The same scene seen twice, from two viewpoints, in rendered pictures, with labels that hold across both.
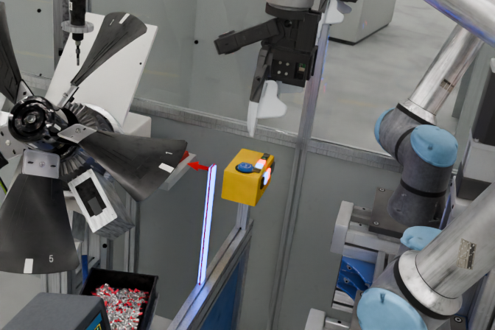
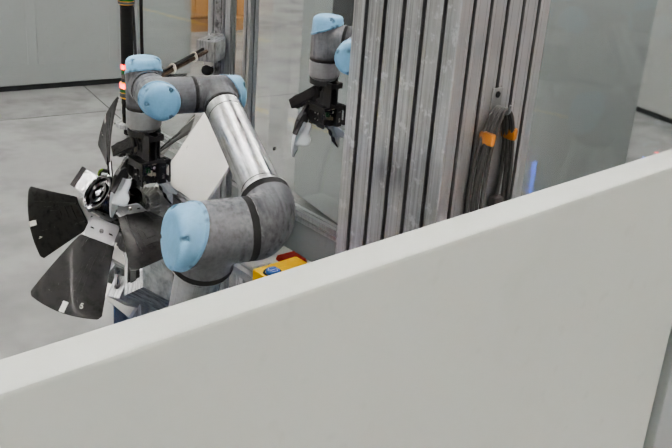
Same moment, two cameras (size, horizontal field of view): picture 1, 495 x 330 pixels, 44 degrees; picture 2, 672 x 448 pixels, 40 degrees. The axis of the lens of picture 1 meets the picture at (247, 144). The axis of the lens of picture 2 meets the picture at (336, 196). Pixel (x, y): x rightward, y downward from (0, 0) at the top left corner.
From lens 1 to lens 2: 1.51 m
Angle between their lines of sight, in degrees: 30
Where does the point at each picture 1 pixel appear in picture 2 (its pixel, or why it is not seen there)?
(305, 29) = (145, 145)
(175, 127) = (306, 233)
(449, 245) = not seen: hidden behind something
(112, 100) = (198, 191)
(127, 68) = (219, 165)
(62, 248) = (93, 300)
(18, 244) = (61, 287)
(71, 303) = not seen: outside the picture
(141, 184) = (141, 258)
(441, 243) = not seen: hidden behind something
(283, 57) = (132, 163)
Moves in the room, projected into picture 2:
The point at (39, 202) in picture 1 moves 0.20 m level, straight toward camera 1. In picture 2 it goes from (88, 259) to (52, 290)
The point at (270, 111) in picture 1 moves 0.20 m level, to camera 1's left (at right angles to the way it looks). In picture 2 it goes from (120, 201) to (58, 177)
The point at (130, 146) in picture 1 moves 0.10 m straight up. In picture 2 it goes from (156, 227) to (156, 194)
